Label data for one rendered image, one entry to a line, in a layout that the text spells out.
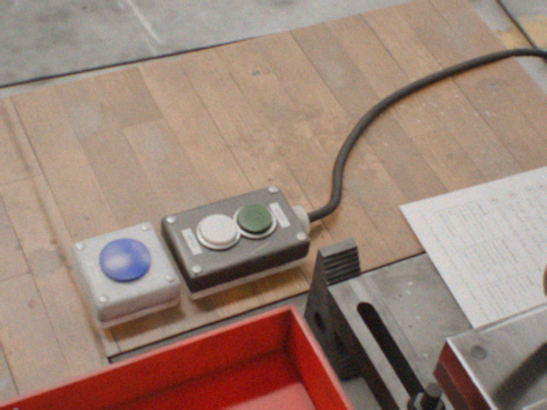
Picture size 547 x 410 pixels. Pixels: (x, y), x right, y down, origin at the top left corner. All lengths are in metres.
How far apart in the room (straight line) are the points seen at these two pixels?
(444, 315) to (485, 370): 0.32
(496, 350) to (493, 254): 0.36
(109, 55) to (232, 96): 1.39
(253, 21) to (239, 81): 1.48
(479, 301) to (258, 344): 0.20
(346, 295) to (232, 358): 0.10
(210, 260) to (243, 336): 0.08
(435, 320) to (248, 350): 0.16
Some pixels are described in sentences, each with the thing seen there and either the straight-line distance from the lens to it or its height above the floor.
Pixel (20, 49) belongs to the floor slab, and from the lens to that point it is 2.40.
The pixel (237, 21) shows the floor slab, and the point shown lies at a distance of 2.48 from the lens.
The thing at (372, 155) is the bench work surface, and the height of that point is 0.90.
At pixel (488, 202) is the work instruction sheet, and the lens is 0.96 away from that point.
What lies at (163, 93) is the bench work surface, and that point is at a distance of 1.00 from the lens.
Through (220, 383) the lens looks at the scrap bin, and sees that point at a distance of 0.80.
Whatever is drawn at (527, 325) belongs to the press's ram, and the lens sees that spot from 0.58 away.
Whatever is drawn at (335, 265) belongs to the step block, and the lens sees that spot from 0.78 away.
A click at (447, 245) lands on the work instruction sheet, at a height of 0.90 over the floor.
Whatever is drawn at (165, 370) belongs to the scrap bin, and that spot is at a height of 0.93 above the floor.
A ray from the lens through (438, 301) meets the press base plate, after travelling 0.88.
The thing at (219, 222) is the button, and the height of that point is 0.94.
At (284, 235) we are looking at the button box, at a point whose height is 0.93.
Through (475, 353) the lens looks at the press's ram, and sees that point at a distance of 0.56.
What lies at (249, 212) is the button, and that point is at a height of 0.94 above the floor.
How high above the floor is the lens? 1.59
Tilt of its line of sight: 50 degrees down
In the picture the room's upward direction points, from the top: 9 degrees clockwise
